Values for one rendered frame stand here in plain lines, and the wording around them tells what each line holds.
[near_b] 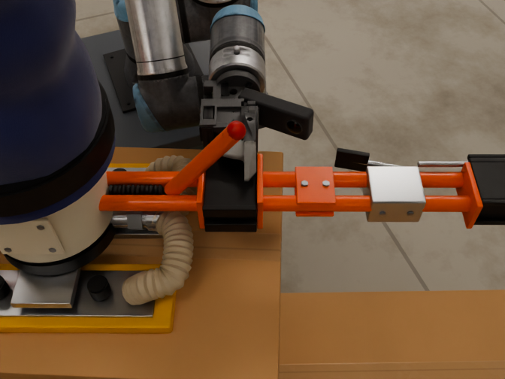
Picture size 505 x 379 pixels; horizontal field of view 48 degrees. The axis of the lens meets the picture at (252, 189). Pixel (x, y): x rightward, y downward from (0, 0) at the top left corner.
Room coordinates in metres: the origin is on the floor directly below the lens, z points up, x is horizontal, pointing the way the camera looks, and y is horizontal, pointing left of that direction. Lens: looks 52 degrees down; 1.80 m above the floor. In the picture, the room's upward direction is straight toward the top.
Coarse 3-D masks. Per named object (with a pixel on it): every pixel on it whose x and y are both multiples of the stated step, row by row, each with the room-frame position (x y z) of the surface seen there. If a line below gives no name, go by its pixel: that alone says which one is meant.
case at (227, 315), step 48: (144, 240) 0.48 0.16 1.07; (240, 240) 0.47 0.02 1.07; (192, 288) 0.39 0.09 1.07; (240, 288) 0.39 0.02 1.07; (0, 336) 0.32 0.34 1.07; (48, 336) 0.32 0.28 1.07; (96, 336) 0.32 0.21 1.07; (144, 336) 0.32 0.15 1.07; (192, 336) 0.32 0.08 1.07; (240, 336) 0.32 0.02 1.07
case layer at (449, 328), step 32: (288, 320) 0.59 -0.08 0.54; (320, 320) 0.59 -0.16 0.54; (352, 320) 0.59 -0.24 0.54; (384, 320) 0.59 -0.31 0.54; (416, 320) 0.59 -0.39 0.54; (448, 320) 0.59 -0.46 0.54; (480, 320) 0.59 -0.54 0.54; (288, 352) 0.52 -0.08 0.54; (320, 352) 0.52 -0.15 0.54; (352, 352) 0.52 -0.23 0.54; (384, 352) 0.52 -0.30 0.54; (416, 352) 0.52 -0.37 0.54; (448, 352) 0.52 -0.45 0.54; (480, 352) 0.52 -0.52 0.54
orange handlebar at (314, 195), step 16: (112, 176) 0.49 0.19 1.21; (128, 176) 0.49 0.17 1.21; (144, 176) 0.49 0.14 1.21; (160, 176) 0.49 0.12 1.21; (272, 176) 0.48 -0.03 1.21; (288, 176) 0.48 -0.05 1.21; (304, 176) 0.48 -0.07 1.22; (320, 176) 0.48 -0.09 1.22; (336, 176) 0.48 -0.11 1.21; (352, 176) 0.48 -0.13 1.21; (432, 176) 0.48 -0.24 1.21; (448, 176) 0.48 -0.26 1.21; (304, 192) 0.45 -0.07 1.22; (320, 192) 0.45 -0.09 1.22; (112, 208) 0.44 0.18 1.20; (128, 208) 0.44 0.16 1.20; (144, 208) 0.44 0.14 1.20; (160, 208) 0.44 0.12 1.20; (176, 208) 0.44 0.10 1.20; (192, 208) 0.44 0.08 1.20; (272, 208) 0.44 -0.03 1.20; (288, 208) 0.44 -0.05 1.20; (304, 208) 0.44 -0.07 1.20; (320, 208) 0.44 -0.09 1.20; (336, 208) 0.44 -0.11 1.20; (352, 208) 0.44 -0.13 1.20; (368, 208) 0.44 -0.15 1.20; (432, 208) 0.44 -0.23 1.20; (448, 208) 0.44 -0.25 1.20; (464, 208) 0.44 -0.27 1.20
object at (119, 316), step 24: (0, 264) 0.42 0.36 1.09; (96, 264) 0.42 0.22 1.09; (120, 264) 0.42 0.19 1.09; (144, 264) 0.42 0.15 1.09; (0, 288) 0.37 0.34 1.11; (96, 288) 0.37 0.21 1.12; (120, 288) 0.38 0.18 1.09; (0, 312) 0.35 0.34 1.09; (24, 312) 0.35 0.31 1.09; (48, 312) 0.35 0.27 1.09; (72, 312) 0.35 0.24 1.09; (96, 312) 0.35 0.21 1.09; (120, 312) 0.35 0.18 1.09; (144, 312) 0.35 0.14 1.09; (168, 312) 0.35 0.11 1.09
